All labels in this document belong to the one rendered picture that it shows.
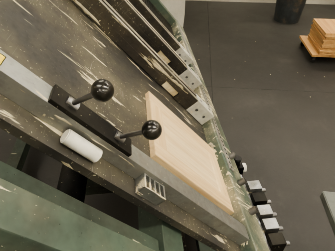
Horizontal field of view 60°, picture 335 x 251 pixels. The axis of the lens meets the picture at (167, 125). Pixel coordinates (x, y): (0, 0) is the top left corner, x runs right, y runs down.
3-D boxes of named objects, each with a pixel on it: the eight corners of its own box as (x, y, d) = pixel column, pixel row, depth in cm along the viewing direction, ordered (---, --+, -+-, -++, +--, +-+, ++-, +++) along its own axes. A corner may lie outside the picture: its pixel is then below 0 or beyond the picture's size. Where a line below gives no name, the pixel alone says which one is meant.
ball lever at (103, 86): (72, 118, 55) (113, 103, 46) (55, 107, 53) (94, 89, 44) (81, 103, 57) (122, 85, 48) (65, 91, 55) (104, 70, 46)
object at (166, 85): (173, 96, 125) (178, 92, 124) (161, 85, 121) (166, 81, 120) (172, 93, 128) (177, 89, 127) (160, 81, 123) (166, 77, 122)
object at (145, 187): (156, 205, 67) (166, 199, 66) (135, 193, 63) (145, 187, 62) (155, 191, 70) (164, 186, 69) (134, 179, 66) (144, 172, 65)
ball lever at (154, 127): (118, 150, 62) (162, 142, 53) (104, 140, 60) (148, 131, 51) (124, 135, 64) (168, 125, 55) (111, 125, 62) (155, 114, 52)
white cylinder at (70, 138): (58, 145, 53) (92, 165, 57) (68, 136, 52) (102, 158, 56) (61, 134, 55) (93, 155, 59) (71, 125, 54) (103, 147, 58)
